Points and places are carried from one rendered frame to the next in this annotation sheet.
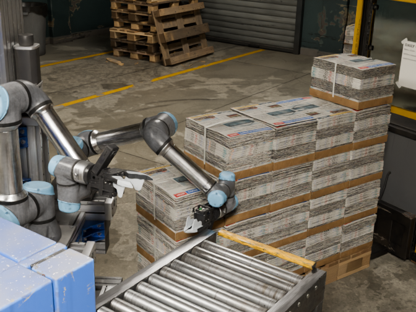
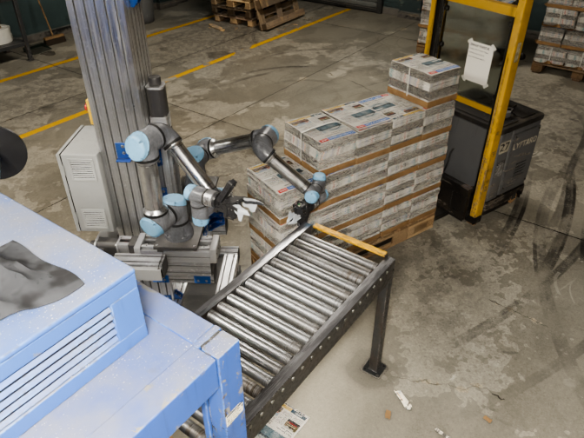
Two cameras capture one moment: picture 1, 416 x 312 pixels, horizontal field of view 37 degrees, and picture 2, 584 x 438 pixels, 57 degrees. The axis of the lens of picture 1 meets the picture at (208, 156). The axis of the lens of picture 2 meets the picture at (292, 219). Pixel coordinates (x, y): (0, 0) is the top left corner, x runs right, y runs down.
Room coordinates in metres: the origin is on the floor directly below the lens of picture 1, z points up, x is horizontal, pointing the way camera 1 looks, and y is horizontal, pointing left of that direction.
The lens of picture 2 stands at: (-0.07, 0.03, 2.47)
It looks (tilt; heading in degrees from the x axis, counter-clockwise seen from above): 35 degrees down; 1
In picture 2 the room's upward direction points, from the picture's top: straight up
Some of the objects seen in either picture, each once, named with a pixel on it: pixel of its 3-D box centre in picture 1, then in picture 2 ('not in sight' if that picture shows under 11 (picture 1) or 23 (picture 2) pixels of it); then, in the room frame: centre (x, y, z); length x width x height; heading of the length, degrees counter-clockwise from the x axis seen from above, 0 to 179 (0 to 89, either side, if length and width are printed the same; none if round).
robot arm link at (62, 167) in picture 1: (67, 168); (197, 195); (1.92, 0.47, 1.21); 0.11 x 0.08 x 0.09; 63
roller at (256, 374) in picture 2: not in sight; (228, 356); (1.39, 0.31, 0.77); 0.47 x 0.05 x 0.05; 55
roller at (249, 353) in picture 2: not in sight; (238, 346); (1.44, 0.27, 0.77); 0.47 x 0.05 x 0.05; 55
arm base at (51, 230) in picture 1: (41, 225); (178, 226); (2.16, 0.65, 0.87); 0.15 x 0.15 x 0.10
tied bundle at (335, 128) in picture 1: (311, 126); (388, 122); (3.29, -0.57, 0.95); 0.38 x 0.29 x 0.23; 36
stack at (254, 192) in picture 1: (245, 230); (334, 207); (3.04, -0.22, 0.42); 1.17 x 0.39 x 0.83; 126
